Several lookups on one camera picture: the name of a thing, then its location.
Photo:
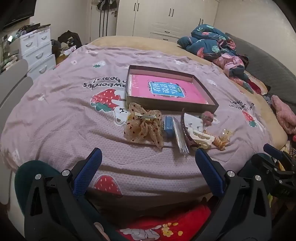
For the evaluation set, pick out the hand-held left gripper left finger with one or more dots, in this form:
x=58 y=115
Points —
x=89 y=166

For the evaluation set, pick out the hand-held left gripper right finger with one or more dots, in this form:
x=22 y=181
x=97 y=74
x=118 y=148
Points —
x=211 y=171

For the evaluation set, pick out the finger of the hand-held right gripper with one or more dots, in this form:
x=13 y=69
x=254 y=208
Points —
x=271 y=149
x=263 y=162

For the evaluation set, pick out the white claw hair clip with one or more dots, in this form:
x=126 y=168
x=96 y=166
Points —
x=201 y=136

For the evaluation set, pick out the clear plastic packet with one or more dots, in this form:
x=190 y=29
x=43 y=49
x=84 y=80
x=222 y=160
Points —
x=180 y=139

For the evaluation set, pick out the dark headband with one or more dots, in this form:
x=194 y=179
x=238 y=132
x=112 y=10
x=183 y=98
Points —
x=184 y=129

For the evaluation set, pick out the small blue box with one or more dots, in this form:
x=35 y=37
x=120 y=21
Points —
x=167 y=126

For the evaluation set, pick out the polka-dot bow hair clip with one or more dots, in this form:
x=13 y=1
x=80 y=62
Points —
x=143 y=129

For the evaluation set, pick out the brown shallow cardboard box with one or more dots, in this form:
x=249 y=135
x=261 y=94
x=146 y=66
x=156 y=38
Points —
x=173 y=107

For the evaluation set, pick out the yellow cartoon cloth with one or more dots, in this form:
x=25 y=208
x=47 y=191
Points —
x=290 y=143

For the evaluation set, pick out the pink fuzzy cloth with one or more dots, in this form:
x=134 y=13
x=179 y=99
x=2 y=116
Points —
x=283 y=113

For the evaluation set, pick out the pink strawberry printed blanket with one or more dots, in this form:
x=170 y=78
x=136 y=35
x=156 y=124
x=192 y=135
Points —
x=69 y=129

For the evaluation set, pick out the black patterned cloth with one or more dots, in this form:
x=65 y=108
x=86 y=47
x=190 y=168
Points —
x=268 y=97

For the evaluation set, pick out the red floral cloth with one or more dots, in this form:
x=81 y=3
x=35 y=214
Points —
x=185 y=220

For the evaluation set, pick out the teal cloth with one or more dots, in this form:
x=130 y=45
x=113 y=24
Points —
x=30 y=166

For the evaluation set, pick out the red floral pillow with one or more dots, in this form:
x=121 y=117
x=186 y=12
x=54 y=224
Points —
x=254 y=87

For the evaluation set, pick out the pink book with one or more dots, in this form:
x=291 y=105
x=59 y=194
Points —
x=196 y=92

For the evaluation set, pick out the grey quilted headboard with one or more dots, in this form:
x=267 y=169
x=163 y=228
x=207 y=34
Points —
x=266 y=62

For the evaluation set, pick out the pile of clothes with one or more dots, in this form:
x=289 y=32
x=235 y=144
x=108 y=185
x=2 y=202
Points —
x=62 y=49

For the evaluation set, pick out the dark blue floral quilt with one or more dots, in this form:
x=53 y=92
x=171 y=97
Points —
x=208 y=44

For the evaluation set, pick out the white drawer cabinet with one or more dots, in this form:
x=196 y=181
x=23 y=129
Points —
x=37 y=53

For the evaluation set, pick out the black backpack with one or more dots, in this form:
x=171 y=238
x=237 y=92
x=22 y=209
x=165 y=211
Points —
x=69 y=38

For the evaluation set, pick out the white door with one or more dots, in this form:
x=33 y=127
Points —
x=94 y=23

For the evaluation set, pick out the white wardrobe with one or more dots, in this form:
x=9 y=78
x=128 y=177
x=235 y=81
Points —
x=161 y=18

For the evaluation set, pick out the black television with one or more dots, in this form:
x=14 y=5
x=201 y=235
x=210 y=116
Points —
x=16 y=11

